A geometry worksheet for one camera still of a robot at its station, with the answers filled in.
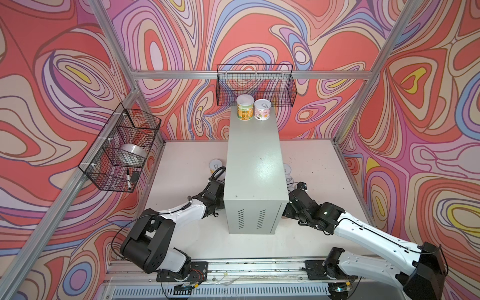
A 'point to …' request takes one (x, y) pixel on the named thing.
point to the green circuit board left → (182, 290)
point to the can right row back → (287, 169)
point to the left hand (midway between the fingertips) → (223, 198)
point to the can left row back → (214, 164)
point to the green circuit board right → (340, 287)
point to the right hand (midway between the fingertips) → (288, 211)
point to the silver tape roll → (133, 154)
